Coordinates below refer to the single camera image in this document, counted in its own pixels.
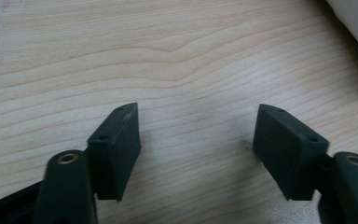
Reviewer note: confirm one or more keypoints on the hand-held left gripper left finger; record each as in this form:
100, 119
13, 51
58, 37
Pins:
118, 149

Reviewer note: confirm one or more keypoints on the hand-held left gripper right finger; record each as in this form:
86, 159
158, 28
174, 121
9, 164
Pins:
284, 152

